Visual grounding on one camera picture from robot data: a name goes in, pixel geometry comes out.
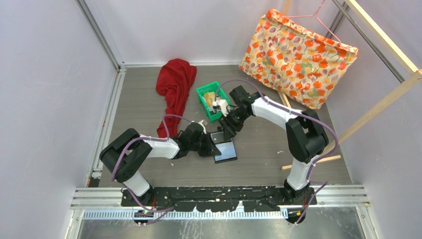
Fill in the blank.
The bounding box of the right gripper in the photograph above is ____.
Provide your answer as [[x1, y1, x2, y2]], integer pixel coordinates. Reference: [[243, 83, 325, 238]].
[[219, 108, 251, 140]]

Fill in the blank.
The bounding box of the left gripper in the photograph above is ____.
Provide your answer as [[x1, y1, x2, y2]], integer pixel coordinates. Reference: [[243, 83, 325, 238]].
[[189, 131, 221, 157]]

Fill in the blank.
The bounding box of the black card holder wallet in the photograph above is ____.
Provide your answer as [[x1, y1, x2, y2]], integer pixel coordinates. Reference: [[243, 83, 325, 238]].
[[211, 132, 237, 164]]

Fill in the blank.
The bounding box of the green plastic bin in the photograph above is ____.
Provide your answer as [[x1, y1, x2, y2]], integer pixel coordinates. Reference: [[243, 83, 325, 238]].
[[196, 81, 231, 122]]

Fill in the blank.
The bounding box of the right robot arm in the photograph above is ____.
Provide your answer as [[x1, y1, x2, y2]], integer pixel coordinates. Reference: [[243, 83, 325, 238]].
[[212, 86, 329, 205]]

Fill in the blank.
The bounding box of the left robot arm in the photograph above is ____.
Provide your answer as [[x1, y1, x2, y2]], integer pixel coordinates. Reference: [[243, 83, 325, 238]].
[[99, 122, 221, 206]]

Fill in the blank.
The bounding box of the red cloth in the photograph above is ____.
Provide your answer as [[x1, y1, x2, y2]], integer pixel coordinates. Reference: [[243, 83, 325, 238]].
[[156, 58, 197, 137]]

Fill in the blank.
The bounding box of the floral fabric bag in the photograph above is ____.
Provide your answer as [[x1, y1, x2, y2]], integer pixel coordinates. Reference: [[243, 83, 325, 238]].
[[239, 9, 358, 110]]

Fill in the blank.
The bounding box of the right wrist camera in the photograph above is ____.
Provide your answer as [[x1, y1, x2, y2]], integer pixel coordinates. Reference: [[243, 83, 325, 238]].
[[212, 99, 229, 116]]

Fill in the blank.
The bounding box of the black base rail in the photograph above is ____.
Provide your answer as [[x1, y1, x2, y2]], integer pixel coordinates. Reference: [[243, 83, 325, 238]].
[[121, 186, 317, 212]]

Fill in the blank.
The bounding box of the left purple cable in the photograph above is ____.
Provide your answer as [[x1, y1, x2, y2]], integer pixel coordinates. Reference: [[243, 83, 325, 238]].
[[111, 114, 199, 226]]

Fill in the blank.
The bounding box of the pink wire hanger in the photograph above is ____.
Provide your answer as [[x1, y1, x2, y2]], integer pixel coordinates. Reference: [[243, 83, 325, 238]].
[[284, 0, 342, 45]]

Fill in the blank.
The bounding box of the wooden frame rack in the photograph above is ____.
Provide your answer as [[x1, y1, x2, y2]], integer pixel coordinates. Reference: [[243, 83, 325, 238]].
[[277, 0, 422, 171]]

